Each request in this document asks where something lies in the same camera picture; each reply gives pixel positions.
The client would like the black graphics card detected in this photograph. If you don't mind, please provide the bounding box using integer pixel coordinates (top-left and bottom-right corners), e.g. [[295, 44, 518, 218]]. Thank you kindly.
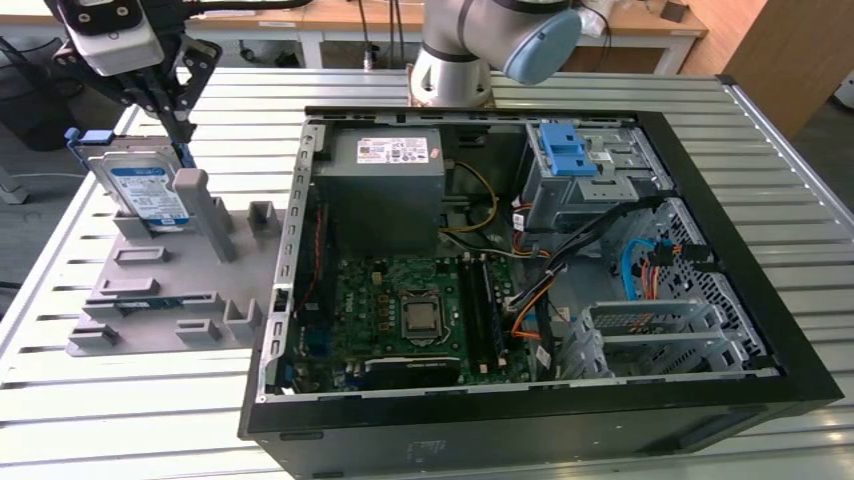
[[363, 353, 462, 391]]

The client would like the RAM stick in rack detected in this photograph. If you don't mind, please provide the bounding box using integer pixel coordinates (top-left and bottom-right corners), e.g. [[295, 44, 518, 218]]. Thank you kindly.
[[112, 297, 185, 309]]

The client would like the yellow wire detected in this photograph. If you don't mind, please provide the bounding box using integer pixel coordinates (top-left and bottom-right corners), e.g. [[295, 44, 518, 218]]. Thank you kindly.
[[439, 160, 502, 234]]

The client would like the black CPU socket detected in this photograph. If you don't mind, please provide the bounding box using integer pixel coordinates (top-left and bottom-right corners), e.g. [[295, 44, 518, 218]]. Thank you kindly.
[[396, 287, 448, 349]]

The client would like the black cable bundle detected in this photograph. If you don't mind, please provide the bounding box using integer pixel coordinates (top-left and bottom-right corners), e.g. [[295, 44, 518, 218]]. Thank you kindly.
[[506, 197, 668, 321]]

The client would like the black PC case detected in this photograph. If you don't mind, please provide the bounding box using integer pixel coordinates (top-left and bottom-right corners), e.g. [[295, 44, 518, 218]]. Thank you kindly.
[[237, 105, 843, 480]]

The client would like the clear plastic bag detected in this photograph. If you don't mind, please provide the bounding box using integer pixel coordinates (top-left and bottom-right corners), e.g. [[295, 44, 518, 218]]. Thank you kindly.
[[579, 7, 611, 36]]

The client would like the blue plastic drive latch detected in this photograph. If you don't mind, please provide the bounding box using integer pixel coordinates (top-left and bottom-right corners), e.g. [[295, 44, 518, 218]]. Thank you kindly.
[[538, 122, 599, 177]]

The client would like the wooden desk white frame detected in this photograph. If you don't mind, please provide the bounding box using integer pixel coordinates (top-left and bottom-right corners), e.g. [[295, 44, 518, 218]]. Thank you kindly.
[[0, 0, 710, 76]]

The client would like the metal drive cage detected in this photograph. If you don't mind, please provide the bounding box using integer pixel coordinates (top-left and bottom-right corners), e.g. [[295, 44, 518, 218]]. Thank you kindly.
[[519, 119, 675, 234]]

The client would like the grey parts rack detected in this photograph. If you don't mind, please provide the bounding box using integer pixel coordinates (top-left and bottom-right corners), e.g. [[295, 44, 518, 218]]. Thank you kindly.
[[65, 168, 288, 359]]

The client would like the black RAM slot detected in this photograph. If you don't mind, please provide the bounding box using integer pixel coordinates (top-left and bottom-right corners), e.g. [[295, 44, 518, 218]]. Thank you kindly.
[[459, 253, 487, 375]]

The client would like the red orange power wire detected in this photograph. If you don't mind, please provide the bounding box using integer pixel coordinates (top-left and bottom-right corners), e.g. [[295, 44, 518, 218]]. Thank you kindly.
[[640, 239, 709, 301]]

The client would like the grey metal stand foot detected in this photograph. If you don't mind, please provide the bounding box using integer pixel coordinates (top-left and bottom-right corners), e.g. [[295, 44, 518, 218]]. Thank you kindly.
[[0, 164, 32, 205]]

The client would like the metal disk bay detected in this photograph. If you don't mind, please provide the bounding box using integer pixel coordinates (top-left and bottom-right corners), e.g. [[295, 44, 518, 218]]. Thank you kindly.
[[559, 299, 782, 381]]

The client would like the blue data wire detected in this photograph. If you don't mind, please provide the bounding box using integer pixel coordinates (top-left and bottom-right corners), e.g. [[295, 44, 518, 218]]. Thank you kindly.
[[619, 238, 652, 301]]

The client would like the silver CPU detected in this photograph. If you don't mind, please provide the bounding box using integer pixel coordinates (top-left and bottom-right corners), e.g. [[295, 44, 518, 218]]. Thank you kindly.
[[403, 298, 443, 335]]

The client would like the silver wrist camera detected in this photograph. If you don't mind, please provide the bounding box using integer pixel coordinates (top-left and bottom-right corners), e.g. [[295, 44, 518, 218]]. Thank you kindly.
[[69, 0, 167, 77]]

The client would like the wooden cabinet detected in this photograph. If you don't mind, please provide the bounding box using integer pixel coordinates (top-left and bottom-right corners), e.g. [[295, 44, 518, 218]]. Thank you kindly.
[[679, 0, 854, 141]]

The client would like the black mesh waste bin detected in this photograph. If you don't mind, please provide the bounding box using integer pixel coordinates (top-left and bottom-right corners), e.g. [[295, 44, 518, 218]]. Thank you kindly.
[[0, 37, 85, 151]]

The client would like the grey power supply unit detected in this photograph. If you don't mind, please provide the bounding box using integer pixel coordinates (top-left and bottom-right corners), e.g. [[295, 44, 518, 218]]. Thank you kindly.
[[312, 125, 447, 256]]

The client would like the green motherboard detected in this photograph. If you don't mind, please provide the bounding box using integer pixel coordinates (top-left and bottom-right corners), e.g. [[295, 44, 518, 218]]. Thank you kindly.
[[292, 252, 535, 394]]

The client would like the hard disk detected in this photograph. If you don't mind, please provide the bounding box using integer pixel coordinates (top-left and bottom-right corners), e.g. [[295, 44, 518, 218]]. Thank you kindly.
[[64, 127, 196, 232]]

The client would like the white appliance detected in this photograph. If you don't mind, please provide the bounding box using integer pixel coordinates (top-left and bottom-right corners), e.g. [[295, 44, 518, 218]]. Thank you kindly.
[[833, 69, 854, 109]]

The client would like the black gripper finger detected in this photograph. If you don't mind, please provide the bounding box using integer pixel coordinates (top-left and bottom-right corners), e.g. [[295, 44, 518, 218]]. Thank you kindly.
[[159, 38, 223, 141], [52, 42, 185, 143]]

